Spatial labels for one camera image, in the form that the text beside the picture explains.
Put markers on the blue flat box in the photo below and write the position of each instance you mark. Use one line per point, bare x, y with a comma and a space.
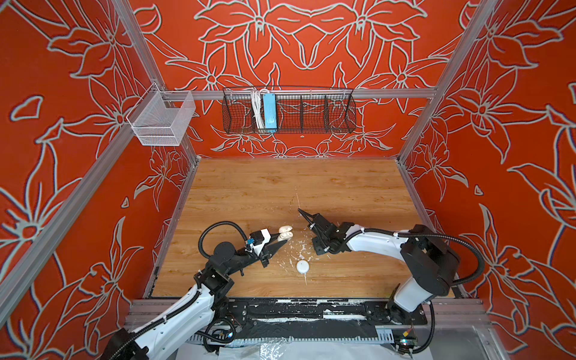
270, 112

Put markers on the clear plastic wall bin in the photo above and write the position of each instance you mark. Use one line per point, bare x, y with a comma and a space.
161, 118

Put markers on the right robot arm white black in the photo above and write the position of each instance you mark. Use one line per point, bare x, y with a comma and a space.
432, 263

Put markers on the black wire wall basket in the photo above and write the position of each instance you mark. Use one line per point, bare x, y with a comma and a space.
300, 110

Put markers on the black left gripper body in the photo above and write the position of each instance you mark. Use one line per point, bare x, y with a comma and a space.
250, 259

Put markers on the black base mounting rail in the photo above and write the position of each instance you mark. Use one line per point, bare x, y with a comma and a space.
318, 319

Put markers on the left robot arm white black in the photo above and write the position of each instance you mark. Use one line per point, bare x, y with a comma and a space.
203, 309

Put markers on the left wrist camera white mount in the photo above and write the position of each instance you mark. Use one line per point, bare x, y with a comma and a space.
259, 237

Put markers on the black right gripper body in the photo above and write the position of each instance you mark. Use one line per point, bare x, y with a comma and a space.
321, 245

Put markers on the white round disc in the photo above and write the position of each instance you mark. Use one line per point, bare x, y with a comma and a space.
302, 267

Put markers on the small green circuit board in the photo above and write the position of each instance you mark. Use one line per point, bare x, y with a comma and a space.
405, 345

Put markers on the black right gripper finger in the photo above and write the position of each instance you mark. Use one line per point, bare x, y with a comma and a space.
307, 216
311, 224

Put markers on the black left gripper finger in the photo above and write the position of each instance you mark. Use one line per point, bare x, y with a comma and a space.
277, 241
272, 251

